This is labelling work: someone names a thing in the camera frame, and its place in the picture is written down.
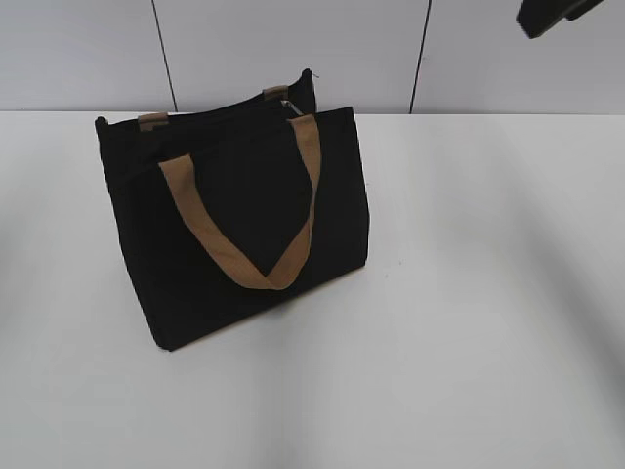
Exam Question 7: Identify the black tote bag brown handles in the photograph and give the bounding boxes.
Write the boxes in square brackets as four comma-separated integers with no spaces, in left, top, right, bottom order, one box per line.
[95,69,370,351]

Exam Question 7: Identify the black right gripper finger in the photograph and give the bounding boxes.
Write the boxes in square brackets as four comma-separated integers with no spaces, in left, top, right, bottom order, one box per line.
[517,0,603,24]

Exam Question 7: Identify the silver zipper pull with ring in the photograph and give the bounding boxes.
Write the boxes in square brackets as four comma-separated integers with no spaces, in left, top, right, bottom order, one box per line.
[280,100,305,119]

